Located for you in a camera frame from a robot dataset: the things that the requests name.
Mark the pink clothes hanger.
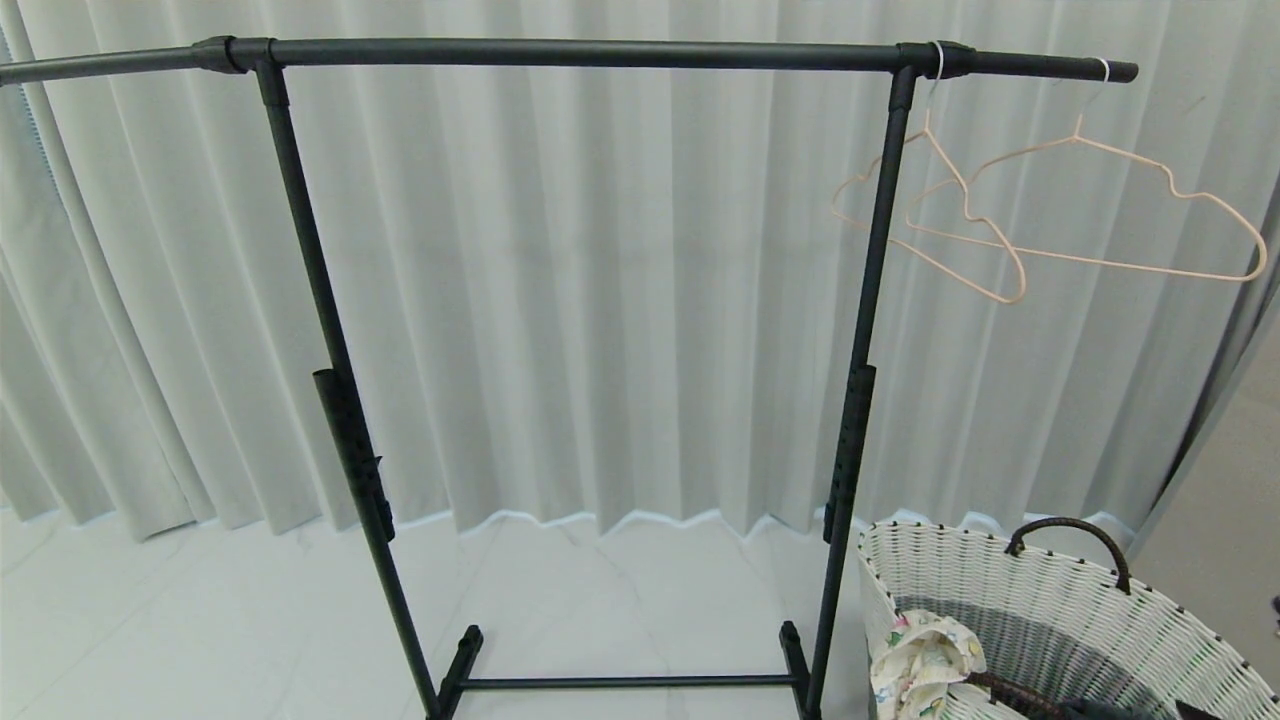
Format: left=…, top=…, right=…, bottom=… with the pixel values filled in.
left=905, top=60, right=1270, bottom=285
left=830, top=75, right=1029, bottom=306

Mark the black clothes rack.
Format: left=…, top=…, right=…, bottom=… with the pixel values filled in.
left=0, top=36, right=1140, bottom=720

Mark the white laundry basket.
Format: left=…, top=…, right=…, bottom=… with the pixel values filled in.
left=857, top=516, right=1280, bottom=720

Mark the white curtain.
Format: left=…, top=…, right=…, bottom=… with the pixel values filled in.
left=0, top=0, right=1280, bottom=543

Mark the cream printed garment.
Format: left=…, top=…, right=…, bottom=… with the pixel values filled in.
left=867, top=609, right=989, bottom=720

